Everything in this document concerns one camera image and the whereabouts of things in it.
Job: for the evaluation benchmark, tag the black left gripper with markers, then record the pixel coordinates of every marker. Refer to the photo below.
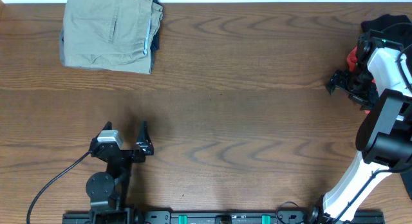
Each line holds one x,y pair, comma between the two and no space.
145,143

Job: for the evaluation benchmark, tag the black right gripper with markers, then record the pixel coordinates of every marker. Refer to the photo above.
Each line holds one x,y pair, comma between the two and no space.
340,81

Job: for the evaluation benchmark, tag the khaki shorts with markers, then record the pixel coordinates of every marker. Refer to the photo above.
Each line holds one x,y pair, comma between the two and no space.
108,32

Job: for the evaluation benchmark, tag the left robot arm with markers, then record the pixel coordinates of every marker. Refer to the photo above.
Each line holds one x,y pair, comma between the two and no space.
108,190

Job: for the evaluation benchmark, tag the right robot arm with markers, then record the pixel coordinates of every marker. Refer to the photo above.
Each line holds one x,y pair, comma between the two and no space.
382,80

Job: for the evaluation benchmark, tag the red garment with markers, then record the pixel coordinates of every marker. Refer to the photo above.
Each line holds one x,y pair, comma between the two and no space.
352,60

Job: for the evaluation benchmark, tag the folded grey trousers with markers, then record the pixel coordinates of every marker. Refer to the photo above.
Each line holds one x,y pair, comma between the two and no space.
143,65

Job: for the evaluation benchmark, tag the black t-shirt with print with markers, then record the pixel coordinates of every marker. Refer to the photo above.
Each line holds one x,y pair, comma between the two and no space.
401,26

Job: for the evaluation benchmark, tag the folded dark blue jeans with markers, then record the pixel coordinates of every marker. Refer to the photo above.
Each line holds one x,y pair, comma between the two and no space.
156,34

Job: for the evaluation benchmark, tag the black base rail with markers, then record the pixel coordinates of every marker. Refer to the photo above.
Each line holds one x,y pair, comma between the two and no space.
165,217

